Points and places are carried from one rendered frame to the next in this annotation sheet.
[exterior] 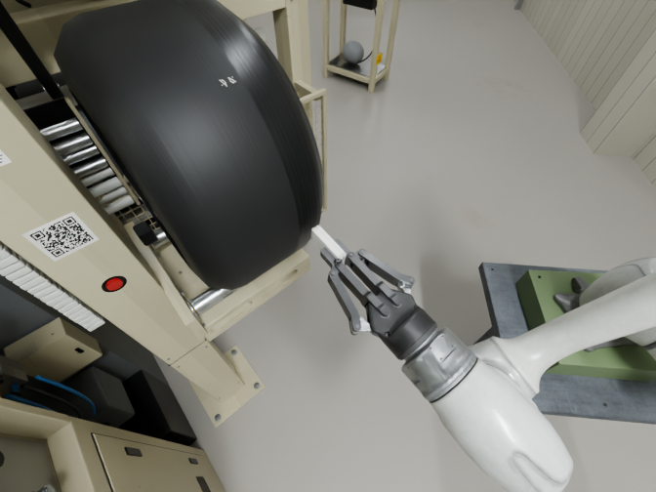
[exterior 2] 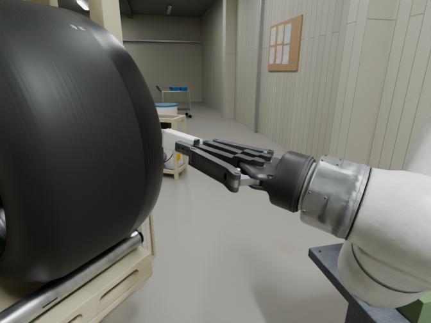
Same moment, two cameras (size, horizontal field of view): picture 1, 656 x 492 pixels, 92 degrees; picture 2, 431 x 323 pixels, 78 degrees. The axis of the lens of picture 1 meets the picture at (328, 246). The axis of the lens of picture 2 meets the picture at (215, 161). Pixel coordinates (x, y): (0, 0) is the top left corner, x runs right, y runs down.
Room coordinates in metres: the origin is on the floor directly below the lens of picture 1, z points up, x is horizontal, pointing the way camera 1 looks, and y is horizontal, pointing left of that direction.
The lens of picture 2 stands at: (-0.10, 0.07, 1.34)
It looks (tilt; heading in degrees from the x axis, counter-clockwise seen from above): 19 degrees down; 342
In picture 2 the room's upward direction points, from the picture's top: straight up
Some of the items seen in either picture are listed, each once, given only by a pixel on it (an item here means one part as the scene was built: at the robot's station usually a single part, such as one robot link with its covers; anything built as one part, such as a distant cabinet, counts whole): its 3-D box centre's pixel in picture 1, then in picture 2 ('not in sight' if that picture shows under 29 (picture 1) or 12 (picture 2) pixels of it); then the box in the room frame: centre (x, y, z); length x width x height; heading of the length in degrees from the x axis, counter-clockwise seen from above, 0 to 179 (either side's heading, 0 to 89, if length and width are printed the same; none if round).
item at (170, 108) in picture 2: not in sight; (166, 118); (5.94, -0.70, 0.34); 0.56 x 0.55 x 0.67; 175
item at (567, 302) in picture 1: (597, 308); not in sight; (0.41, -0.80, 0.77); 0.22 x 0.18 x 0.06; 6
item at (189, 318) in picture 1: (164, 276); not in sight; (0.45, 0.44, 0.90); 0.40 x 0.03 x 0.10; 41
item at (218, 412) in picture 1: (226, 383); not in sight; (0.38, 0.49, 0.01); 0.27 x 0.27 x 0.02; 41
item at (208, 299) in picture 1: (249, 272); (81, 273); (0.46, 0.22, 0.90); 0.35 x 0.05 x 0.05; 131
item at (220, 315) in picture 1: (252, 285); (83, 297); (0.46, 0.22, 0.83); 0.36 x 0.09 x 0.06; 131
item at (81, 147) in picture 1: (71, 169); not in sight; (0.71, 0.72, 1.05); 0.20 x 0.15 x 0.30; 131
